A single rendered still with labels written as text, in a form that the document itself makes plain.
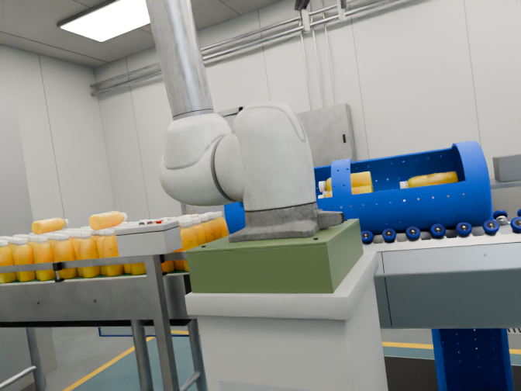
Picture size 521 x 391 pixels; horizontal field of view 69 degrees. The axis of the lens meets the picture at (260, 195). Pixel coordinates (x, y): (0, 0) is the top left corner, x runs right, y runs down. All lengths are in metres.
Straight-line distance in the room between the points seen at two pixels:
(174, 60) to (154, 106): 5.22
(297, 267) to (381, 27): 4.39
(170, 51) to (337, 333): 0.67
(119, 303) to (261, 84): 4.02
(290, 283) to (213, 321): 0.18
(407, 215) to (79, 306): 1.31
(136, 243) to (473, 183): 1.10
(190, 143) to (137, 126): 5.48
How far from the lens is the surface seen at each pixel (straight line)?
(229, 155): 0.78
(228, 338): 0.77
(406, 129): 4.67
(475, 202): 1.33
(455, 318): 1.46
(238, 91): 5.34
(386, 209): 1.30
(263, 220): 0.74
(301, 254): 0.65
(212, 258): 0.73
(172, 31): 0.93
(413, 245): 1.34
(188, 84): 0.90
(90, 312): 1.75
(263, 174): 0.73
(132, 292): 1.59
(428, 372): 2.23
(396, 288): 1.37
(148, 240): 1.35
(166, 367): 1.51
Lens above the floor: 1.20
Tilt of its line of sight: 2 degrees down
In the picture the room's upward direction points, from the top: 8 degrees counter-clockwise
